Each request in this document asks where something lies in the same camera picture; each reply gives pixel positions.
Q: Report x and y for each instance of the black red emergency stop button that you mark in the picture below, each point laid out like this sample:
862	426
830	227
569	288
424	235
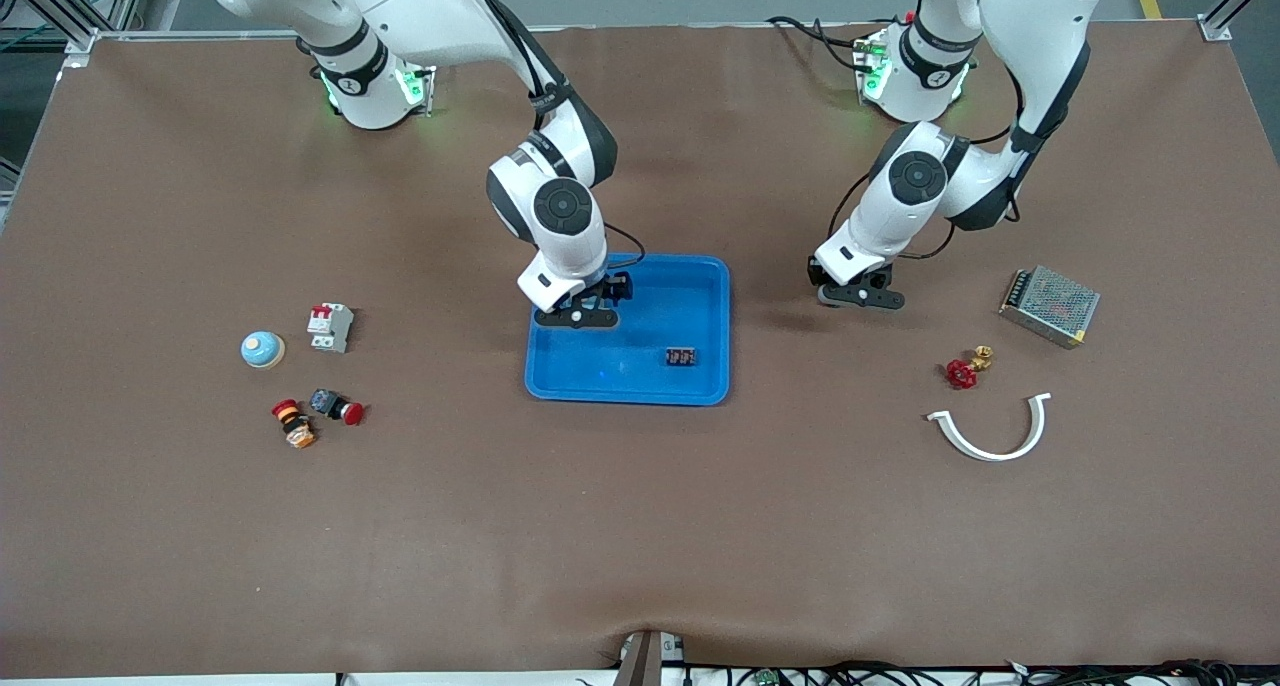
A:
325	402

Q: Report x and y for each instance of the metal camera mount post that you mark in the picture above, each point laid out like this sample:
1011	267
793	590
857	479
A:
648	666

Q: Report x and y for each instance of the white semicircular pipe clamp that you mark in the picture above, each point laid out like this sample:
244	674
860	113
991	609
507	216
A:
995	456

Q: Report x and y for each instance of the light blue bell white knob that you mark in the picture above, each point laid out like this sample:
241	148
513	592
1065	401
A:
262	350

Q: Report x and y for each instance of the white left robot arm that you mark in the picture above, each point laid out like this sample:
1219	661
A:
880	221

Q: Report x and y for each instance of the blue plastic tray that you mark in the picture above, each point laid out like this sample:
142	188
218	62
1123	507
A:
640	366

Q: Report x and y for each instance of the white red circuit breaker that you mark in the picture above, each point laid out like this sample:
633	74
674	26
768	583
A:
330	328

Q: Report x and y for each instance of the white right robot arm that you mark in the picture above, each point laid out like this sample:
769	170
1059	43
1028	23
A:
575	256

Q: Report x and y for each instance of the orange red push button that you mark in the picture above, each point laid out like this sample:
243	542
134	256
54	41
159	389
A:
297	428

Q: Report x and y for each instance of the perforated metal power supply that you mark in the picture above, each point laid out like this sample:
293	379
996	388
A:
1050	306

